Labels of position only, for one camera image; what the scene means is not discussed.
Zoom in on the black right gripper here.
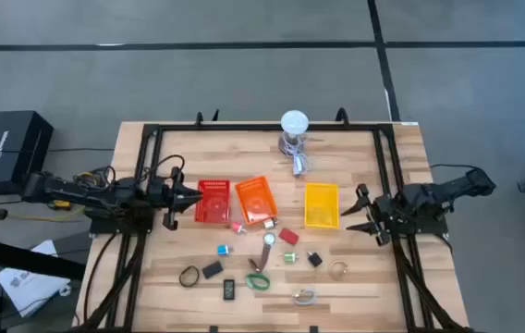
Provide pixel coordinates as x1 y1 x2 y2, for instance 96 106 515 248
339 183 405 247

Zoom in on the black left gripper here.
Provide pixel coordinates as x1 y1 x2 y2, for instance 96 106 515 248
148 166 204 231

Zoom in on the gold chain wristwatch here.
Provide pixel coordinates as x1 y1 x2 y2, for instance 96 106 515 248
327 260 349 282

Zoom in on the black band wristwatch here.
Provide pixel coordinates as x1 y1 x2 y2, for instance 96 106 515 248
178 265 201 289

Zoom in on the brown strap wristwatch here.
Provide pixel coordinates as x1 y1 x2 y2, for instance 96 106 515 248
248 232 276 273

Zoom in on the green band wristwatch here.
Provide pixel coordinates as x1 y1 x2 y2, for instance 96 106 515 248
245 272 272 291

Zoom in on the red plastic basket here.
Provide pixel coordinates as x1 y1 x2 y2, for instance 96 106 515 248
194 179 232 226

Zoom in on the yellow plastic basket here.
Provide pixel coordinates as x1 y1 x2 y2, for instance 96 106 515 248
304 182 341 230

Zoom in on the orange plastic basket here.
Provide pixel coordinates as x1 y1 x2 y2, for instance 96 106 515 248
234 175 279 227

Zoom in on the red power bank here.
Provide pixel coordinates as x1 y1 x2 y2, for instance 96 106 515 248
277 228 300 246

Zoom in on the black power bank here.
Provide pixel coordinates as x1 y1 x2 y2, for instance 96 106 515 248
201 261 225 280

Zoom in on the white bulb lamp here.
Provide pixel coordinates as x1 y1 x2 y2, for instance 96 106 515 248
278 109 311 156

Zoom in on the black floor beam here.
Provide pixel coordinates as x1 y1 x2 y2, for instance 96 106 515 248
0 237 87 280

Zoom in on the black cardboard box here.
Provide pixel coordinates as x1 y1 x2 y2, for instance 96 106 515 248
0 109 55 195

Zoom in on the white printed paper bag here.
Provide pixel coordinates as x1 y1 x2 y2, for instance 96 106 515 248
0 239 73 318

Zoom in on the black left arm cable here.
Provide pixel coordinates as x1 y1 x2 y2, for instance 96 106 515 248
150 154 186 182

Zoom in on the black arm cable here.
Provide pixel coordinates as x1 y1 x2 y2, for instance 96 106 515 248
430 162 477 173
150 154 186 182

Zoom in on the white lamp cable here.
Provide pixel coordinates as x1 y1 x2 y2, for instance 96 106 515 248
285 133 312 179

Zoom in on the black metal table frame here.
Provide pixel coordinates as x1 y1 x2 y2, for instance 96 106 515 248
66 120 476 333

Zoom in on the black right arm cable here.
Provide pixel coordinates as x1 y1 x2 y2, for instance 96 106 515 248
430 162 477 173

